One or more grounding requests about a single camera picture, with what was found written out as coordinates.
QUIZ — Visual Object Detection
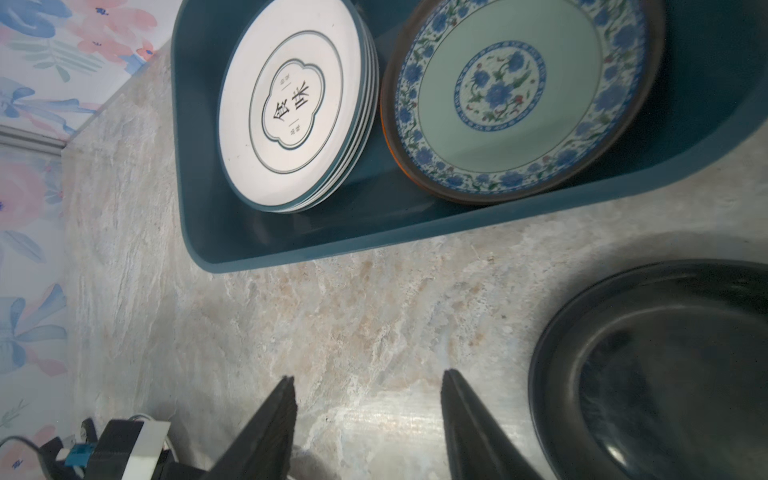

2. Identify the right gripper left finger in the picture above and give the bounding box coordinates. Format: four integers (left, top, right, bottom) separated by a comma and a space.
203, 376, 297, 480

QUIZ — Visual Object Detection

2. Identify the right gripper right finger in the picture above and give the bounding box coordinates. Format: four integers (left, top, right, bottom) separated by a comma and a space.
440, 369, 541, 480

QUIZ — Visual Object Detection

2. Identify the white flower-outline plate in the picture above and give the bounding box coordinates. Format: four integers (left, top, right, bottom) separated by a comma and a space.
218, 1, 364, 212

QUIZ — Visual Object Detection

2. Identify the small green patterned plate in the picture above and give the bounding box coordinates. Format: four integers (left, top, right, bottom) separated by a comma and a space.
381, 1, 666, 205

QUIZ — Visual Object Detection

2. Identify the orange sunburst plate top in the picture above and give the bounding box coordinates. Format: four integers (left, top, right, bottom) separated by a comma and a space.
288, 34, 380, 213

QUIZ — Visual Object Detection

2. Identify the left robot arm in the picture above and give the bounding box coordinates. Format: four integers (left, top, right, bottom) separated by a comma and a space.
1, 414, 206, 479

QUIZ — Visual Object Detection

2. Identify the teal plastic bin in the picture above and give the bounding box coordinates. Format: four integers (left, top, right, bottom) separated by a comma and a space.
170, 1, 767, 273

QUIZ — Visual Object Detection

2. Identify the black round plate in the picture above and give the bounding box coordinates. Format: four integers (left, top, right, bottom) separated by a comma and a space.
528, 259, 767, 479

